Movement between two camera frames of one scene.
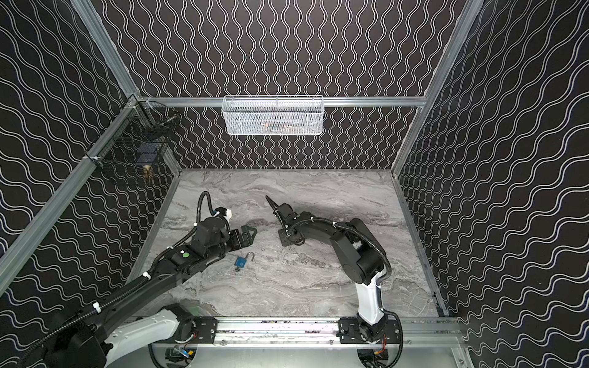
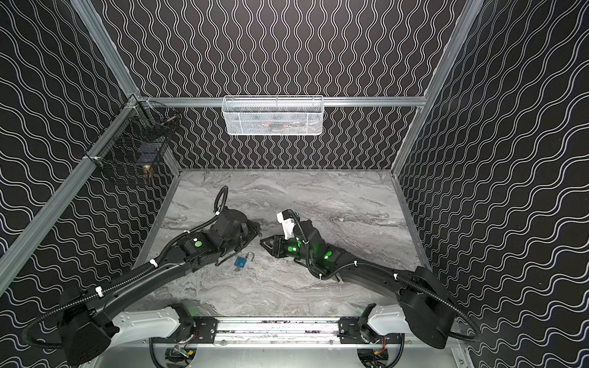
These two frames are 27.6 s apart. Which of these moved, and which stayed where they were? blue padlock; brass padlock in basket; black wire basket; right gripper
Moved: right gripper
Stayed: brass padlock in basket; black wire basket; blue padlock
